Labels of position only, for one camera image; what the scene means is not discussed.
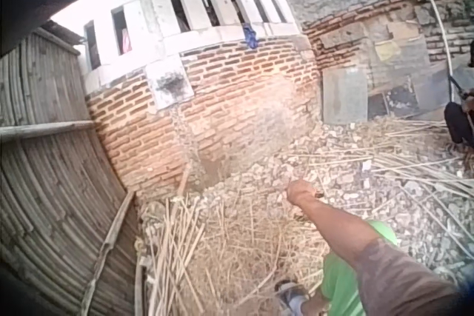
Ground person's right hand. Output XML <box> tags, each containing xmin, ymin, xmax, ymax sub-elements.
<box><xmin>286</xmin><ymin>178</ymin><xmax>326</xmax><ymax>206</ymax></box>

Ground heap of dry straw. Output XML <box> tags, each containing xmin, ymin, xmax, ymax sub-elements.
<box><xmin>184</xmin><ymin>197</ymin><xmax>329</xmax><ymax>314</ymax></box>

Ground person's legs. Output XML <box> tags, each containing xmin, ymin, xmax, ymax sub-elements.
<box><xmin>274</xmin><ymin>219</ymin><xmax>400</xmax><ymax>316</ymax></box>

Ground heap of thin bamboo strips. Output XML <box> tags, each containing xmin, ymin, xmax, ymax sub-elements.
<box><xmin>288</xmin><ymin>115</ymin><xmax>474</xmax><ymax>258</ymax></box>

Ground grey sheet panel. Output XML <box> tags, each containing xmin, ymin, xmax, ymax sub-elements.
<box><xmin>321</xmin><ymin>65</ymin><xmax>370</xmax><ymax>126</ymax></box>

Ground short wooden stick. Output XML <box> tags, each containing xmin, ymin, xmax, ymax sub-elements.
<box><xmin>176</xmin><ymin>162</ymin><xmax>193</xmax><ymax>199</ymax></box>

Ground patchwork sheet shed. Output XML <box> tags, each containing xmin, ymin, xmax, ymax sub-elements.
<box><xmin>364</xmin><ymin>19</ymin><xmax>451</xmax><ymax>118</ymax></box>

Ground bundle of bamboo sticks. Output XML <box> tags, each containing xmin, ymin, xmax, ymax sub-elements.
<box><xmin>134</xmin><ymin>196</ymin><xmax>209</xmax><ymax>316</ymax></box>

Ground blue cloth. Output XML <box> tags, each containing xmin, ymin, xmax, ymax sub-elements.
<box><xmin>241</xmin><ymin>22</ymin><xmax>259</xmax><ymax>50</ymax></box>

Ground long pale bamboo pole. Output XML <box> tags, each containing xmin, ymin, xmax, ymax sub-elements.
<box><xmin>427</xmin><ymin>0</ymin><xmax>456</xmax><ymax>103</ymax></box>

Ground bamboo fence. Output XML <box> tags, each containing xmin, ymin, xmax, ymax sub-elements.
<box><xmin>0</xmin><ymin>26</ymin><xmax>141</xmax><ymax>316</ymax></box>

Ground grey wooden rail pole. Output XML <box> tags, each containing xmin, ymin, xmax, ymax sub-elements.
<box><xmin>0</xmin><ymin>119</ymin><xmax>97</xmax><ymax>144</ymax></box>

